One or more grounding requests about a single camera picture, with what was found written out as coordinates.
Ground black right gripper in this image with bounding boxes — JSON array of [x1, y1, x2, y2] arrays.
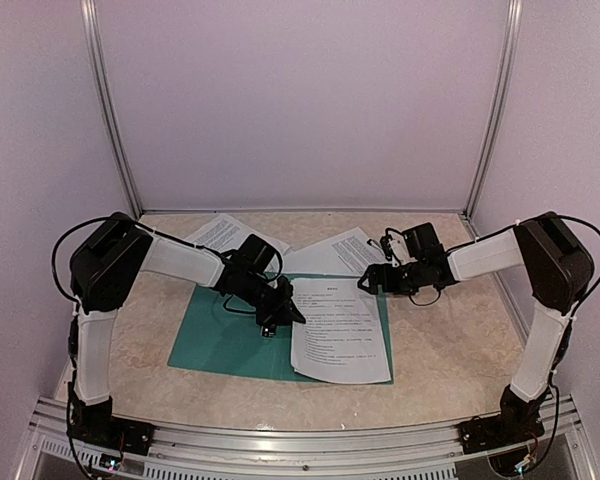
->
[[357, 259, 426, 296]]

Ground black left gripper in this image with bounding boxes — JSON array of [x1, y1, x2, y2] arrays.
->
[[239, 273, 306, 329]]

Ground printed paper sheet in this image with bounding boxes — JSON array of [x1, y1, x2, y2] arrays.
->
[[186, 214, 291, 256], [283, 227, 385, 278]]

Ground silver clipboard clip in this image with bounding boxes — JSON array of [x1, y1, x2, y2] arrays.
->
[[367, 238, 384, 251]]

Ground paper sheets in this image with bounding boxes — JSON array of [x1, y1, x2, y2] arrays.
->
[[291, 277, 392, 385]]

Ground dark teal folder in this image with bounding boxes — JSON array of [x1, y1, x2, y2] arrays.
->
[[168, 275, 393, 384]]

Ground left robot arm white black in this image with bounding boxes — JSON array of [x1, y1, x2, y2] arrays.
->
[[68, 212, 305, 445]]

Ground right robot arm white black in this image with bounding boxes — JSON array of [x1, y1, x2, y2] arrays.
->
[[357, 212, 594, 444]]

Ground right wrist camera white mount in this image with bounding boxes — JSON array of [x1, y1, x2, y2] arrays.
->
[[380, 227, 411, 266]]

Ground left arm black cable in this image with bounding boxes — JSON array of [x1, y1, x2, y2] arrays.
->
[[49, 214, 286, 316]]

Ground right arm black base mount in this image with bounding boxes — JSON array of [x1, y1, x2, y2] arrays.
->
[[457, 385, 550, 454]]

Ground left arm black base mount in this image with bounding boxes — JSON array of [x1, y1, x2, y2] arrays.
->
[[67, 382, 155, 456]]

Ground front aluminium rail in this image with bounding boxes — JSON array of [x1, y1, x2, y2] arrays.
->
[[14, 394, 596, 480]]

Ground right aluminium frame post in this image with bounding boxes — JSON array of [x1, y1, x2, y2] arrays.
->
[[464, 0, 523, 221]]

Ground aluminium frame post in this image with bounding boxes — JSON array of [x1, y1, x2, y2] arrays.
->
[[464, 0, 523, 221], [79, 0, 144, 218]]

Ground left aluminium frame post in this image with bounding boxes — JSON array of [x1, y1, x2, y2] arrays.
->
[[79, 0, 144, 218]]

